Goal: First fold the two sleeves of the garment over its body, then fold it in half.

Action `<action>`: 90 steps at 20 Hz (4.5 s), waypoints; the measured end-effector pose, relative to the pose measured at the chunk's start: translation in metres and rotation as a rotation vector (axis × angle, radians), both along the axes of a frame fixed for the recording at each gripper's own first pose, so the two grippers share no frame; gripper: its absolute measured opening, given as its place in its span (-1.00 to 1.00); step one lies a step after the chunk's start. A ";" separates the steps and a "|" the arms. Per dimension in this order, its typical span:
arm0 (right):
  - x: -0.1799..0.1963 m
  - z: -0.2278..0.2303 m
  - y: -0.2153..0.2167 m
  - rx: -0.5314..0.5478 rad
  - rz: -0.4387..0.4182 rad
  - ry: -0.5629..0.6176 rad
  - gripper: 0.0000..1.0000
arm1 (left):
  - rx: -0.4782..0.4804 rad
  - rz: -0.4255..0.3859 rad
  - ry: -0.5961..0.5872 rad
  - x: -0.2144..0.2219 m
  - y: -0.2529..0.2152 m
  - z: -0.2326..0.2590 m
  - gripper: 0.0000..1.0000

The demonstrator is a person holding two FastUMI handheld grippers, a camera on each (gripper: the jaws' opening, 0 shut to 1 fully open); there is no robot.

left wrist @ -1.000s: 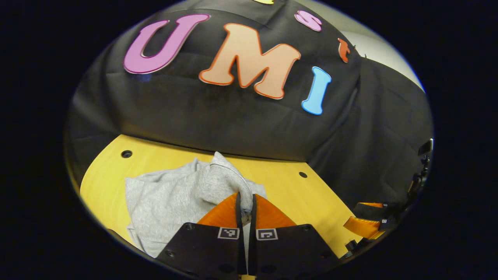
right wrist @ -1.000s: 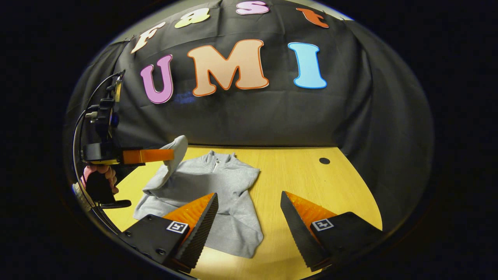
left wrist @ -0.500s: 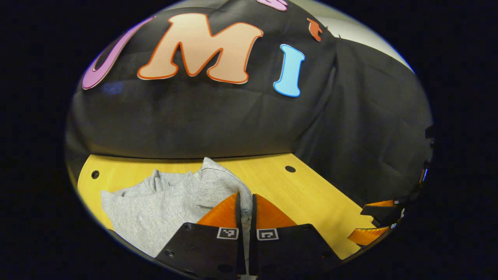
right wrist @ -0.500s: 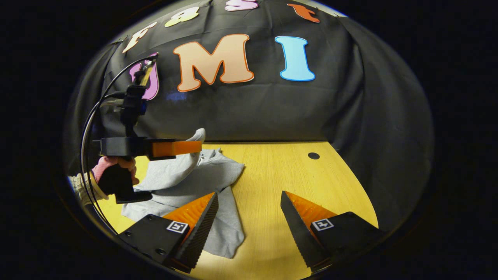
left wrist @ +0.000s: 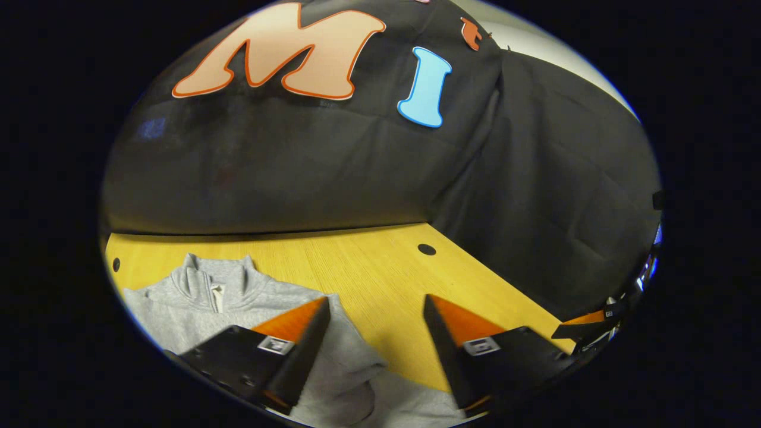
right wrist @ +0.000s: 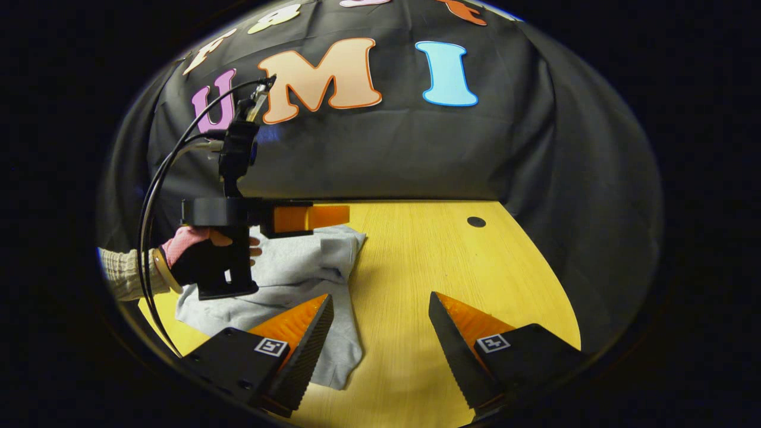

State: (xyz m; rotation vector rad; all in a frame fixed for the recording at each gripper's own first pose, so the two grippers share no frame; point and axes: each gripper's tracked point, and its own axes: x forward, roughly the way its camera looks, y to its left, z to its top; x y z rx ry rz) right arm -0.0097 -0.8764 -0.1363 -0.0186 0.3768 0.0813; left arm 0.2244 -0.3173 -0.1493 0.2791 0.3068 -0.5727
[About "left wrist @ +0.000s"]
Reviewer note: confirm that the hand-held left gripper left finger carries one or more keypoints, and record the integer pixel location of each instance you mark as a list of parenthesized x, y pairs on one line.
[(300, 356)]

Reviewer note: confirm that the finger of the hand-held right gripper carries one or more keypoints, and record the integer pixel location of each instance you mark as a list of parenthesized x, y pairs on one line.
[(585, 328)]

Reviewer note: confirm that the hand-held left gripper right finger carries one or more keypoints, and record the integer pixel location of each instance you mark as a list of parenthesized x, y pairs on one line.
[(446, 356)]

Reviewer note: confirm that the grey zip-neck sweatshirt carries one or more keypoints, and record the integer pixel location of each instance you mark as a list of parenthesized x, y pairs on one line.
[(178, 303)]

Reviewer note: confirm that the black backdrop cloth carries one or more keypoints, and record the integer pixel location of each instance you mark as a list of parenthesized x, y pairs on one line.
[(297, 178)]

